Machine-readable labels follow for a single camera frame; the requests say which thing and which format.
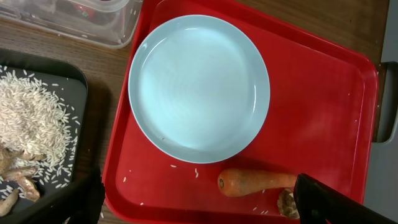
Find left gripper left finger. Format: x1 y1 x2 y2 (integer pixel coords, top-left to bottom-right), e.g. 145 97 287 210
1 166 105 224

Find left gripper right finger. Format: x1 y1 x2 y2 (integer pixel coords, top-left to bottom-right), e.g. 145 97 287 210
294 174 397 224

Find food scraps with rice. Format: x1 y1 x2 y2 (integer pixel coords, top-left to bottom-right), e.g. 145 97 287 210
0 65 81 217

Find red snack wrapper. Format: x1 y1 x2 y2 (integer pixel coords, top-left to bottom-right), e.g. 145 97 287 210
73 3 95 19

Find grey dishwasher rack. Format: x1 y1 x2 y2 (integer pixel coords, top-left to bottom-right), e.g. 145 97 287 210
364 0 397 222

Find brown mushroom piece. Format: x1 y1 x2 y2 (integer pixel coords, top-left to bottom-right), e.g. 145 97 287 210
277 189 300 219

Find red serving tray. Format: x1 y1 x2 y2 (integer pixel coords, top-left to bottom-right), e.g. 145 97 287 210
103 1 378 223

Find orange carrot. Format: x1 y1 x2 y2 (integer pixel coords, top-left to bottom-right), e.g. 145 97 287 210
217 169 297 197

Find black plastic tray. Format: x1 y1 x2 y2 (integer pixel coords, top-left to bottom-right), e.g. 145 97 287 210
0 48 89 218

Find light blue plate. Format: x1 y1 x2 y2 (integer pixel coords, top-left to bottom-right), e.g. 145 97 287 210
127 14 271 164

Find clear plastic bin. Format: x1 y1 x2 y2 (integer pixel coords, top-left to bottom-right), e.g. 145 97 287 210
1 0 143 49

